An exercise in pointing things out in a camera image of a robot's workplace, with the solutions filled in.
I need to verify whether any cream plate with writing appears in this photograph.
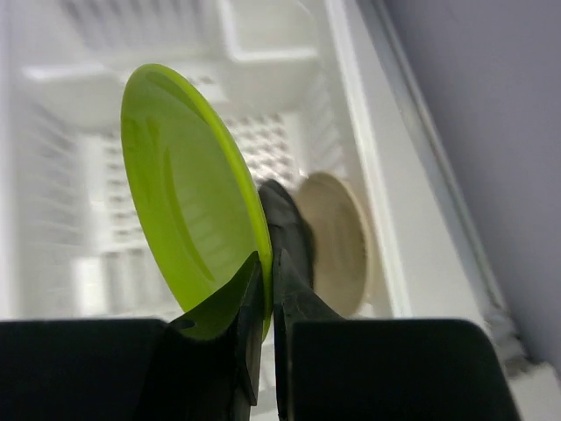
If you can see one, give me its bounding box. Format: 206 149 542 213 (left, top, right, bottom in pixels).
295 172 381 318

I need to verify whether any white plastic dish rack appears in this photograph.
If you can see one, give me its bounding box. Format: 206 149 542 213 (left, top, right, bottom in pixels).
0 0 505 421

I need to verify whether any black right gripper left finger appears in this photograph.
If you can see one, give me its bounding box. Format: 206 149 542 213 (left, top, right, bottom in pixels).
170 252 263 420

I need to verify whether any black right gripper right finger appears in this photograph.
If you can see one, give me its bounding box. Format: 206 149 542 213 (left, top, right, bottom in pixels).
273 250 351 420

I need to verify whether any lime green plate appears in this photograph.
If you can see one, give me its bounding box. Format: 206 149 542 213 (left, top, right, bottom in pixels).
120 64 273 319

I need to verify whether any black plate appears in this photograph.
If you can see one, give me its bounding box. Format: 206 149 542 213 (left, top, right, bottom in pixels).
259 179 316 288

